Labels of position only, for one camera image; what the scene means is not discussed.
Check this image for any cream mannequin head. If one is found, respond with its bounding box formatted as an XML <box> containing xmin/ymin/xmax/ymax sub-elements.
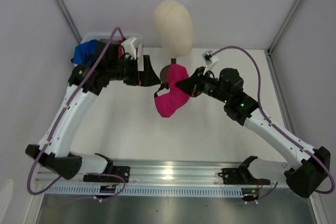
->
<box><xmin>152</xmin><ymin>0</ymin><xmax>194</xmax><ymax>59</ymax></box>

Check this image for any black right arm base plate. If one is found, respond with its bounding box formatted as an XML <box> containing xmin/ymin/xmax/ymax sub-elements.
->
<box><xmin>217</xmin><ymin>156</ymin><xmax>270</xmax><ymax>185</ymax></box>

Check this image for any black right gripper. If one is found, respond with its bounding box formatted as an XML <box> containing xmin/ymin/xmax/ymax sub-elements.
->
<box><xmin>175</xmin><ymin>67</ymin><xmax>230</xmax><ymax>104</ymax></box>

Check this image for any brown round mannequin stand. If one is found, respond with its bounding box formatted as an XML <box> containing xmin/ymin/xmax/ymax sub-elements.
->
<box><xmin>160</xmin><ymin>58</ymin><xmax>176</xmax><ymax>83</ymax></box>

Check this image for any pink cap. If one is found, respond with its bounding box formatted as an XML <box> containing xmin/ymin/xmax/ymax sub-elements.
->
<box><xmin>154</xmin><ymin>64</ymin><xmax>190</xmax><ymax>118</ymax></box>
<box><xmin>117</xmin><ymin>39</ymin><xmax>125</xmax><ymax>59</ymax></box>

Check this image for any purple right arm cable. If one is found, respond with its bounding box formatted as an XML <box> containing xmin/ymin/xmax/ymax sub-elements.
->
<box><xmin>209</xmin><ymin>46</ymin><xmax>332</xmax><ymax>195</ymax></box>

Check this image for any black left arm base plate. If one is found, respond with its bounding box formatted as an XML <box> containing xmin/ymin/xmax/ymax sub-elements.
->
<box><xmin>83</xmin><ymin>165</ymin><xmax>130</xmax><ymax>183</ymax></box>

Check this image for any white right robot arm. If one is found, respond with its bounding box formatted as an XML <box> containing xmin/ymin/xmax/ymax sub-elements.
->
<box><xmin>176</xmin><ymin>67</ymin><xmax>331</xmax><ymax>198</ymax></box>

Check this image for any blue cap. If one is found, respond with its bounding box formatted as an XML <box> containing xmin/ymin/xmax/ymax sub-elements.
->
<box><xmin>71</xmin><ymin>39</ymin><xmax>98</xmax><ymax>66</ymax></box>

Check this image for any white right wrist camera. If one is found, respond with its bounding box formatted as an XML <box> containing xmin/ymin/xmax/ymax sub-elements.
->
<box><xmin>202</xmin><ymin>50</ymin><xmax>218</xmax><ymax>74</ymax></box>

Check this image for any white plastic mesh basket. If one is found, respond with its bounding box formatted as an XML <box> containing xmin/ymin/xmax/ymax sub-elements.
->
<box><xmin>83</xmin><ymin>31</ymin><xmax>144</xmax><ymax>63</ymax></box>

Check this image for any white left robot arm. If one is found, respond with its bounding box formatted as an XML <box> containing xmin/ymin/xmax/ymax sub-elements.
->
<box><xmin>25</xmin><ymin>37</ymin><xmax>161</xmax><ymax>183</ymax></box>

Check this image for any aluminium mounting rail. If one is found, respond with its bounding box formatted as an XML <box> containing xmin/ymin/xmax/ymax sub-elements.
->
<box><xmin>32</xmin><ymin>159</ymin><xmax>288</xmax><ymax>189</ymax></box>

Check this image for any white slotted cable duct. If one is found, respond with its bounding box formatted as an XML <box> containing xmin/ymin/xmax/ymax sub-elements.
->
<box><xmin>47</xmin><ymin>185</ymin><xmax>244</xmax><ymax>198</ymax></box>

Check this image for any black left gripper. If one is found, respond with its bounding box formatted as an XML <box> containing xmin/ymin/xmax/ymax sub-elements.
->
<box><xmin>107</xmin><ymin>55</ymin><xmax>161</xmax><ymax>88</ymax></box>

